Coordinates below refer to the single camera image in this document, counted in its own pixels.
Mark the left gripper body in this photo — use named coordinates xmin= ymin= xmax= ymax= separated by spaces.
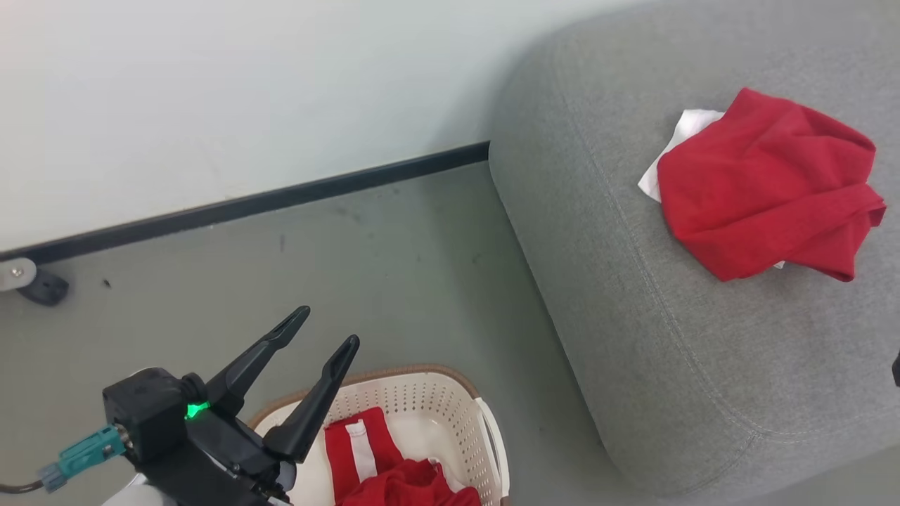
xmin=102 ymin=367 xmax=296 ymax=506

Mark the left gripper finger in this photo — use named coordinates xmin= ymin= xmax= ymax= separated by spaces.
xmin=205 ymin=306 xmax=311 ymax=420
xmin=264 ymin=335 xmax=361 ymax=463

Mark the red garment with white stripe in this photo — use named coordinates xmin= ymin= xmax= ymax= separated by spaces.
xmin=323 ymin=406 xmax=482 ymax=506

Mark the red and white garment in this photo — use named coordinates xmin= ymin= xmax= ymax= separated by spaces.
xmin=638 ymin=87 xmax=887 ymax=283

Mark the grey fabric sofa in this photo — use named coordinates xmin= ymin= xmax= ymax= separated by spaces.
xmin=489 ymin=0 xmax=900 ymax=498

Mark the cream perforated plastic laundry basket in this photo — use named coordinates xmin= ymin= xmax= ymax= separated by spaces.
xmin=247 ymin=364 xmax=510 ymax=506

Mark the black baseboard strip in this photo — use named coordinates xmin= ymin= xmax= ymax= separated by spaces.
xmin=0 ymin=141 xmax=491 ymax=266

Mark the black caster wheel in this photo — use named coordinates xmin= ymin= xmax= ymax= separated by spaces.
xmin=18 ymin=270 xmax=70 ymax=307

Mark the teal cable connector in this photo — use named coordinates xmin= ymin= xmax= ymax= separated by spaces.
xmin=39 ymin=425 xmax=127 ymax=493

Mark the grey metal partition frame foot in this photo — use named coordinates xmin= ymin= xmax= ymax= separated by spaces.
xmin=0 ymin=257 xmax=37 ymax=293

